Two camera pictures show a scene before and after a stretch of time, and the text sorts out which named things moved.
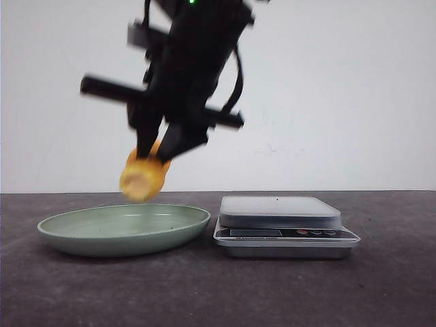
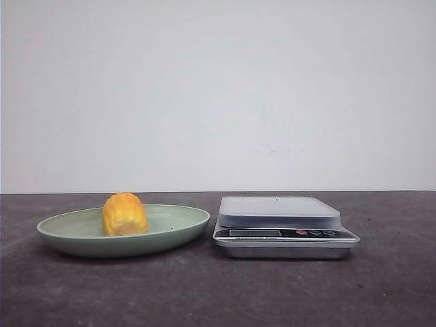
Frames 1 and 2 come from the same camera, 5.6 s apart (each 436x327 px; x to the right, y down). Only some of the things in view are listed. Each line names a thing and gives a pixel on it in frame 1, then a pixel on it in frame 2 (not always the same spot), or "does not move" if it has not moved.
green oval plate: (122, 230) does not move
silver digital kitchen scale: (282, 227) does not move
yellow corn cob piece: (141, 179) to (124, 213)
